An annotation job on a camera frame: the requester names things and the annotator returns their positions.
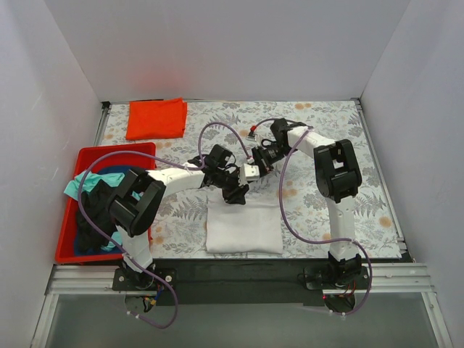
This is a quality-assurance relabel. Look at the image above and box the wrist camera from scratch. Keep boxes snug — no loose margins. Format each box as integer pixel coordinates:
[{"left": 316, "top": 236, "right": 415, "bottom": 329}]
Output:
[
  {"left": 239, "top": 163, "right": 260, "bottom": 185},
  {"left": 246, "top": 125, "right": 261, "bottom": 143}
]

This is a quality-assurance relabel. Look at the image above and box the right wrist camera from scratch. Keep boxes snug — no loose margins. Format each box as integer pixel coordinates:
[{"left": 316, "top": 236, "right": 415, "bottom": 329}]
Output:
[{"left": 246, "top": 125, "right": 261, "bottom": 143}]

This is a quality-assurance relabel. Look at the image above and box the teal garment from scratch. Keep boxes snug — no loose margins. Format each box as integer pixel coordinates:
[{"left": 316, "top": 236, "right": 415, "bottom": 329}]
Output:
[{"left": 64, "top": 172, "right": 125, "bottom": 200}]

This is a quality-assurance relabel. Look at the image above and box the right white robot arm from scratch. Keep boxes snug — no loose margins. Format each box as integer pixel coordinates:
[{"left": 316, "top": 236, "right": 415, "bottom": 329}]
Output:
[{"left": 252, "top": 118, "right": 362, "bottom": 289}]

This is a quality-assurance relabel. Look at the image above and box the black garment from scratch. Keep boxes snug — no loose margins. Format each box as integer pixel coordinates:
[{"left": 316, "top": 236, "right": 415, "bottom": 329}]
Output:
[{"left": 75, "top": 181, "right": 117, "bottom": 255}]

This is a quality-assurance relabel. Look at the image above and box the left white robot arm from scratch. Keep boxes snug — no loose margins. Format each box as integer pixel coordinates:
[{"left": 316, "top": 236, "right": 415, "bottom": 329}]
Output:
[{"left": 107, "top": 145, "right": 259, "bottom": 290}]

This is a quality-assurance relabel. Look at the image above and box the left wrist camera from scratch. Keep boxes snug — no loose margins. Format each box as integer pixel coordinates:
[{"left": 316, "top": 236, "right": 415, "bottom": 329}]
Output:
[{"left": 239, "top": 163, "right": 260, "bottom": 185}]

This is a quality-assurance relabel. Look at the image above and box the floral table mat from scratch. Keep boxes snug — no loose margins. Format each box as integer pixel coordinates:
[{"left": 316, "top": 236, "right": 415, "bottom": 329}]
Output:
[{"left": 101, "top": 100, "right": 407, "bottom": 259}]

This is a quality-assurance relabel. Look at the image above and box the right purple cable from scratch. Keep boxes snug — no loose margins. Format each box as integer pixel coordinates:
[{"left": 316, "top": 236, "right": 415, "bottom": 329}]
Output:
[{"left": 249, "top": 117, "right": 373, "bottom": 316}]

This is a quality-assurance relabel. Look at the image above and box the purple cable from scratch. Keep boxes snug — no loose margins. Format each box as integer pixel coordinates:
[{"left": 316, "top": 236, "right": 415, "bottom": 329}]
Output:
[
  {"left": 78, "top": 122, "right": 254, "bottom": 329},
  {"left": 249, "top": 117, "right": 373, "bottom": 316}
]

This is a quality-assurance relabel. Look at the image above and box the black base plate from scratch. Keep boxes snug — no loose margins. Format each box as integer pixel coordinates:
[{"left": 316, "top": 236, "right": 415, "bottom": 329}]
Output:
[{"left": 112, "top": 255, "right": 370, "bottom": 307}]

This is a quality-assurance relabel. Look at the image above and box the red plastic bin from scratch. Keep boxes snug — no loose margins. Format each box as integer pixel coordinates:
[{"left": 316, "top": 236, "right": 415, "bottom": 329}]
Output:
[{"left": 55, "top": 142, "right": 156, "bottom": 264}]

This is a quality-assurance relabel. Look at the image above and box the folded orange t shirt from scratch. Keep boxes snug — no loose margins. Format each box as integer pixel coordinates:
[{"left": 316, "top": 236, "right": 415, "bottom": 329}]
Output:
[{"left": 125, "top": 98, "right": 188, "bottom": 141}]

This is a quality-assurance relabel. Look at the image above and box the white t shirt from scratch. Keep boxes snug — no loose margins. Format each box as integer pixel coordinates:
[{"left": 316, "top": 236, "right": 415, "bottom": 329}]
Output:
[{"left": 206, "top": 193, "right": 283, "bottom": 254}]

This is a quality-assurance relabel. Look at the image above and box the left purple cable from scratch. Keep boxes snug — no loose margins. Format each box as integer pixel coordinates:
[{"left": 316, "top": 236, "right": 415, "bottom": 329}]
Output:
[{"left": 78, "top": 122, "right": 254, "bottom": 329}]

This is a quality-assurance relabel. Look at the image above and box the dark blue garment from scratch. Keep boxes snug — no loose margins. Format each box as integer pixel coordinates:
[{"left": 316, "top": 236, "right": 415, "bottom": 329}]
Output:
[{"left": 65, "top": 167, "right": 125, "bottom": 255}]

